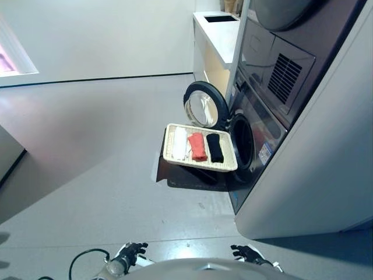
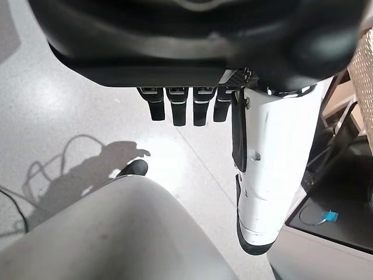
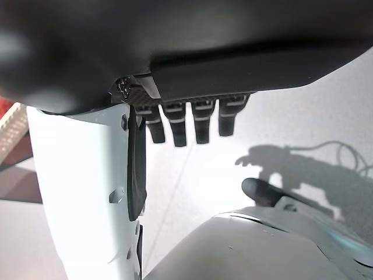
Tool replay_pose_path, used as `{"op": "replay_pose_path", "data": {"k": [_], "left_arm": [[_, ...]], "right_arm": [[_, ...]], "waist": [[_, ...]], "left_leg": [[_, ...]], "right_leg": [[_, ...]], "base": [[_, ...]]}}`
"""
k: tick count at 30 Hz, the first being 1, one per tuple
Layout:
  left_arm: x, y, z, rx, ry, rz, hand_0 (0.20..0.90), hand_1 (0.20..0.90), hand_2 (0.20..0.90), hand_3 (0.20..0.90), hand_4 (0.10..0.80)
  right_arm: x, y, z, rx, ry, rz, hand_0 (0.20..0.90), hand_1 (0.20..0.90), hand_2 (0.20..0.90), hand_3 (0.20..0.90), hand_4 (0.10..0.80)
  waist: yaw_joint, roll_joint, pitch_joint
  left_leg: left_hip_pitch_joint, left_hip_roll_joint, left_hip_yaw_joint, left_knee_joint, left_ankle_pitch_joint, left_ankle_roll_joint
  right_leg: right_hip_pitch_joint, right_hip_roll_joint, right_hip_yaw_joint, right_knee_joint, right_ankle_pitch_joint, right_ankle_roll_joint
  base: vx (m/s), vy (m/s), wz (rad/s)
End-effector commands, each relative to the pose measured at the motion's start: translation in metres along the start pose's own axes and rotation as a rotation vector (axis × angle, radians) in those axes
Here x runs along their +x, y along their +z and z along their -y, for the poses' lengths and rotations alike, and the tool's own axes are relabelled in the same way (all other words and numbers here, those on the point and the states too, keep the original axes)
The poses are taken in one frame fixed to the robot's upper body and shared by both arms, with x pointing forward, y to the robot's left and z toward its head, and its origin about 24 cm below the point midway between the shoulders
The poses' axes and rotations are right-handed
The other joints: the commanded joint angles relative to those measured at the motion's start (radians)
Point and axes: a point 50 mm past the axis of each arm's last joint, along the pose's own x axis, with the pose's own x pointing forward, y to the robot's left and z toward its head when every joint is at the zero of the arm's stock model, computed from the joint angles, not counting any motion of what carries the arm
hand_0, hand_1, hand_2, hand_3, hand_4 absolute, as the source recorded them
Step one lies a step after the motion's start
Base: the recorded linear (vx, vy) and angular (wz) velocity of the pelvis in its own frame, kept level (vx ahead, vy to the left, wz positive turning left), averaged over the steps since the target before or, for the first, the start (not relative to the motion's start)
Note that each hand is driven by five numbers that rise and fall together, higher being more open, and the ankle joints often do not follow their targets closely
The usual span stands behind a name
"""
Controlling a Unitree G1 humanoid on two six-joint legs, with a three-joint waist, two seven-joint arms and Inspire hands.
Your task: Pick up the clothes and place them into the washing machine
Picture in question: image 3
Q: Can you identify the cream wicker basket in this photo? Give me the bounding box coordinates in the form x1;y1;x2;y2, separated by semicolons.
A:
0;102;30;166

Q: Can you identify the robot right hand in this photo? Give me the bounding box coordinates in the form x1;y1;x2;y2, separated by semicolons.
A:
0;0;373;280

